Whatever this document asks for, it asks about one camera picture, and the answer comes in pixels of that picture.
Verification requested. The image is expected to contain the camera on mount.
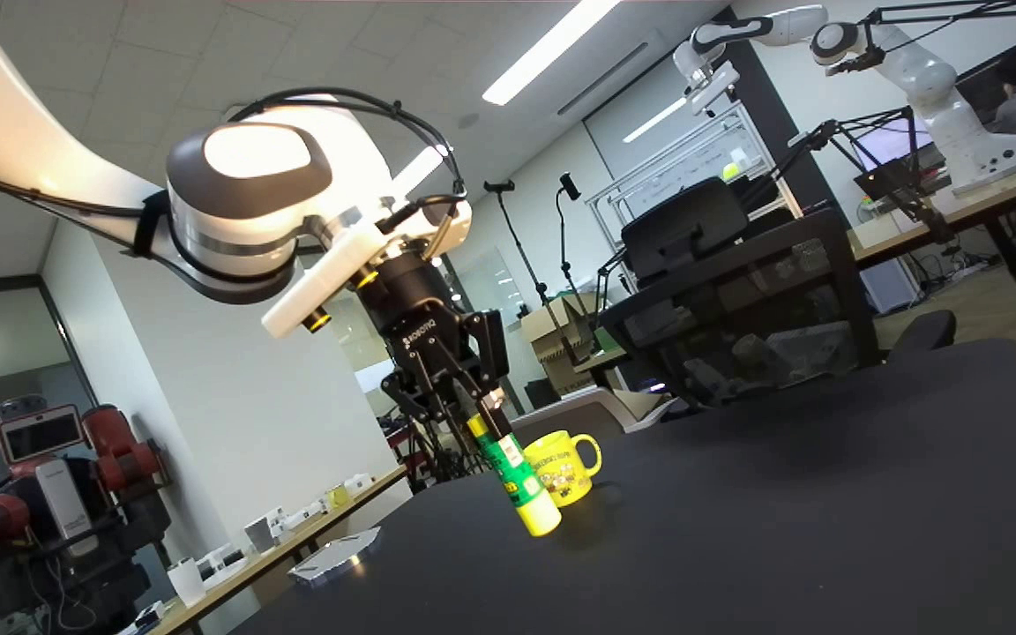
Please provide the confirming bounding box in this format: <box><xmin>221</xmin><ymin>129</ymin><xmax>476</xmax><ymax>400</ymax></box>
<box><xmin>556</xmin><ymin>171</ymin><xmax>586</xmax><ymax>305</ymax></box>
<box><xmin>482</xmin><ymin>178</ymin><xmax>590</xmax><ymax>364</ymax></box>

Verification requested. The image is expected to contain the wooden desk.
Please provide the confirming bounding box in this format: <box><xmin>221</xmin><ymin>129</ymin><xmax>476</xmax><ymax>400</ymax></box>
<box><xmin>847</xmin><ymin>162</ymin><xmax>1016</xmax><ymax>355</ymax></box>

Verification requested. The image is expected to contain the long wooden side table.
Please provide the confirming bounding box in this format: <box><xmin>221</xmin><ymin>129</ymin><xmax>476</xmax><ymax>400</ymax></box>
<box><xmin>124</xmin><ymin>465</ymin><xmax>409</xmax><ymax>635</ymax></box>

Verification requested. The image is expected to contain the yellow mug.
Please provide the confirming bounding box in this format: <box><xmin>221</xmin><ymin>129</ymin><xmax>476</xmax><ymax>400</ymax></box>
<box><xmin>522</xmin><ymin>430</ymin><xmax>603</xmax><ymax>509</ymax></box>

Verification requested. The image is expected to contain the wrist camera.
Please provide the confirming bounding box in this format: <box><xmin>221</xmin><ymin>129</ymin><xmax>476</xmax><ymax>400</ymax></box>
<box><xmin>260</xmin><ymin>220</ymin><xmax>386</xmax><ymax>340</ymax></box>

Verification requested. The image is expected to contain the white box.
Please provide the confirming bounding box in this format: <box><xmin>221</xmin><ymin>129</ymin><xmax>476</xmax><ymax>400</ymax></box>
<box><xmin>243</xmin><ymin>506</ymin><xmax>288</xmax><ymax>554</ymax></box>

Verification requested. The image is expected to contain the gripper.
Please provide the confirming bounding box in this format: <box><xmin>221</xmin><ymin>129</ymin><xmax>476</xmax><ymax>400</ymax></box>
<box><xmin>356</xmin><ymin>256</ymin><xmax>514</xmax><ymax>440</ymax></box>

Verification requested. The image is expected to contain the long ceiling light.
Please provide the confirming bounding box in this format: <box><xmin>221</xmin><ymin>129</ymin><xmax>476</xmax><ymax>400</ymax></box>
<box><xmin>482</xmin><ymin>0</ymin><xmax>624</xmax><ymax>108</ymax></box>

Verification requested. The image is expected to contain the silver flat tray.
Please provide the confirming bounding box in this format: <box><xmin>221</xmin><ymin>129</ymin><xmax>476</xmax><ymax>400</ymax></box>
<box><xmin>287</xmin><ymin>526</ymin><xmax>384</xmax><ymax>588</ymax></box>

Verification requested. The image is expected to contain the stack of cardboard boxes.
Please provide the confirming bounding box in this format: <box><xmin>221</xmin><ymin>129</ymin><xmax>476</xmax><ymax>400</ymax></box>
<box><xmin>520</xmin><ymin>294</ymin><xmax>604</xmax><ymax>400</ymax></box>

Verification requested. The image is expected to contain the green and yellow glue stick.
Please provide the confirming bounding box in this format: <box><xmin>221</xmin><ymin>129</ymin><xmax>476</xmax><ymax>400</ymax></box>
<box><xmin>467</xmin><ymin>409</ymin><xmax>564</xmax><ymax>538</ymax></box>

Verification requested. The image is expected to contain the black office chair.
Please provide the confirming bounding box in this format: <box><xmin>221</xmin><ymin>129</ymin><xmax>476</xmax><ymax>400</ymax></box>
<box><xmin>598</xmin><ymin>176</ymin><xmax>959</xmax><ymax>412</ymax></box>

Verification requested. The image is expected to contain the monitor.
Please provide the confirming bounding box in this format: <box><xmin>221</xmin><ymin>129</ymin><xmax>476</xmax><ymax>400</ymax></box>
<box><xmin>852</xmin><ymin>113</ymin><xmax>943</xmax><ymax>174</ymax></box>

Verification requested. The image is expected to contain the red and black robot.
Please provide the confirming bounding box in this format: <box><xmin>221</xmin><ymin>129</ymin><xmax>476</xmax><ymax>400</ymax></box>
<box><xmin>0</xmin><ymin>394</ymin><xmax>176</xmax><ymax>635</ymax></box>

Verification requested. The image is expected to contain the whiteboard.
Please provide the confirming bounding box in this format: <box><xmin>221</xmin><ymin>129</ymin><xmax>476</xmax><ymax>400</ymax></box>
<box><xmin>586</xmin><ymin>100</ymin><xmax>793</xmax><ymax>258</ymax></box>

